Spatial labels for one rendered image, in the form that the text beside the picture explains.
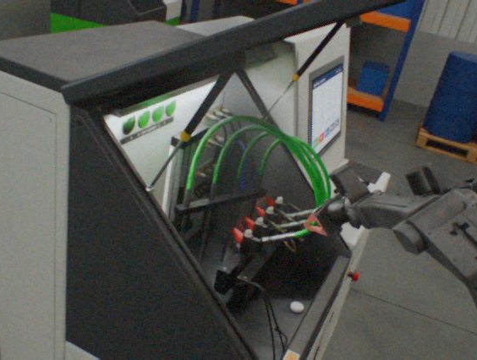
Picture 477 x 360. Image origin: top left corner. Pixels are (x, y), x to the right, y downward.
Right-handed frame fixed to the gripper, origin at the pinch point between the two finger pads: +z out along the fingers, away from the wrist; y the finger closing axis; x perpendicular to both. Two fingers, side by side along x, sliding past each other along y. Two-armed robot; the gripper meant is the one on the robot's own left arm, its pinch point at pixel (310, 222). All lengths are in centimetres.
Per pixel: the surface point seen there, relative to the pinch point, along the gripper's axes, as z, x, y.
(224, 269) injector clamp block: 25.6, 0.5, 12.9
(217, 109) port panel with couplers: 27, -40, -18
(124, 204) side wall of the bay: 4.0, -28.6, 39.1
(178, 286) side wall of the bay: 4.6, -7.8, 38.8
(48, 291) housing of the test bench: 42, -21, 50
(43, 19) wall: 447, -286, -233
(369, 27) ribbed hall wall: 278, -76, -576
